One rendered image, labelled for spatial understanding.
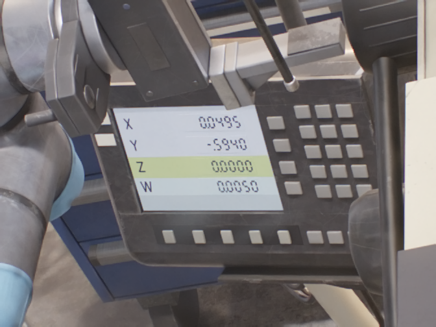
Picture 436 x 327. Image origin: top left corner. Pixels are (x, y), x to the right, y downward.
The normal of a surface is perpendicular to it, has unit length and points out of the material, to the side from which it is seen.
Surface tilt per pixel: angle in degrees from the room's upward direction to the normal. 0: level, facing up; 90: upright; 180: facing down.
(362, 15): 41
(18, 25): 30
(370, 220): 16
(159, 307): 51
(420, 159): 0
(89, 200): 90
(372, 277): 77
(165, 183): 71
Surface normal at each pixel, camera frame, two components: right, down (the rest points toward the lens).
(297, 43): -0.36, -0.65
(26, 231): 0.77, -0.33
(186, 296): 0.92, -0.16
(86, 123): -0.06, 0.73
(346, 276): -0.25, -0.86
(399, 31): -0.22, 0.37
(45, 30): -0.30, 0.04
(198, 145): -0.40, 0.50
